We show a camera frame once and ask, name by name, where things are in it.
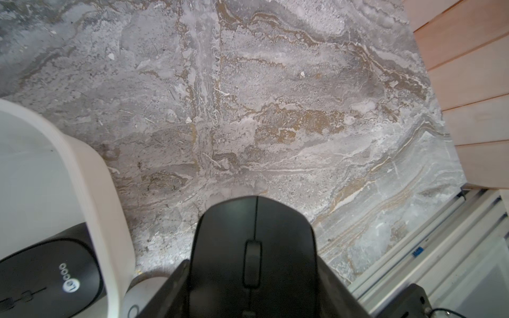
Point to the black mouse with logo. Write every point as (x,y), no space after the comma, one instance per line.
(57,277)

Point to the white mouse slim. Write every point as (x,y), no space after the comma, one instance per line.
(138,297)

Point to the black mouse wide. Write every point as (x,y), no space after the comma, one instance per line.
(253,257)

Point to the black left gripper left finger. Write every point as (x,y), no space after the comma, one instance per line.
(172,299)

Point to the white storage box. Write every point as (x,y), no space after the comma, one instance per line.
(51,182)

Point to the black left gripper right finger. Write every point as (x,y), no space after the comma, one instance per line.
(334,299)

